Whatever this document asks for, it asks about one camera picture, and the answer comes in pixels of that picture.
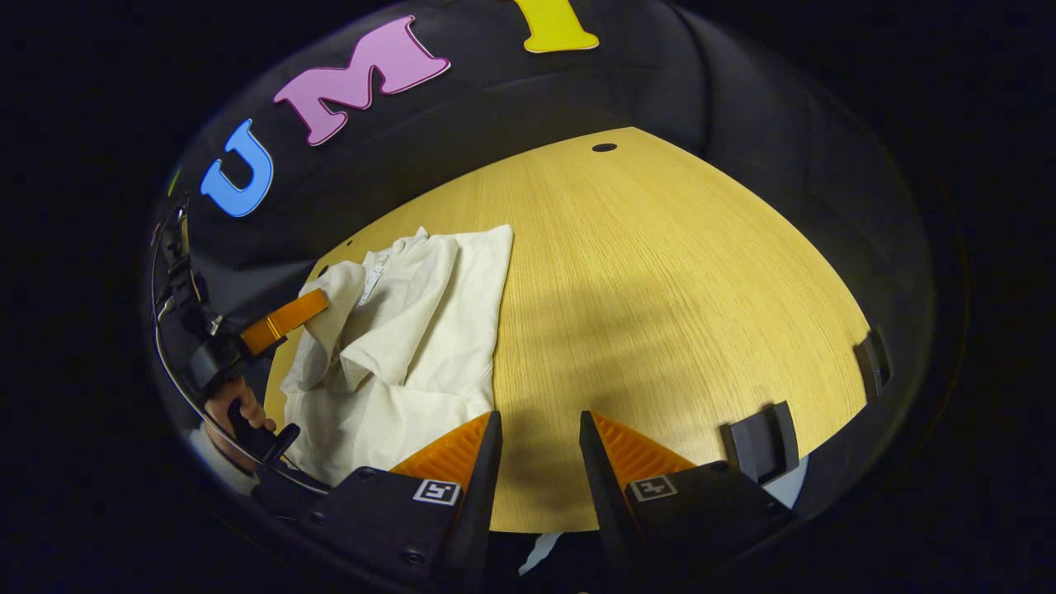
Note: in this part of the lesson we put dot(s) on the black table edge bracket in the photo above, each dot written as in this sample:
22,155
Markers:
759,445
872,365

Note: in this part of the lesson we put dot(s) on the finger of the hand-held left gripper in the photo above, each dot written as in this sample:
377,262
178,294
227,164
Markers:
285,322

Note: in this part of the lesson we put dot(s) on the cream sweater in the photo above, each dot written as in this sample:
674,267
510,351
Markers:
412,371

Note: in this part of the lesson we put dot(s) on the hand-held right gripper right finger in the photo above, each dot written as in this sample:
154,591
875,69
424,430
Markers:
602,495

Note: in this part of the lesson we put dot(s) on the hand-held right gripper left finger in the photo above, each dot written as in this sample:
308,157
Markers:
483,495

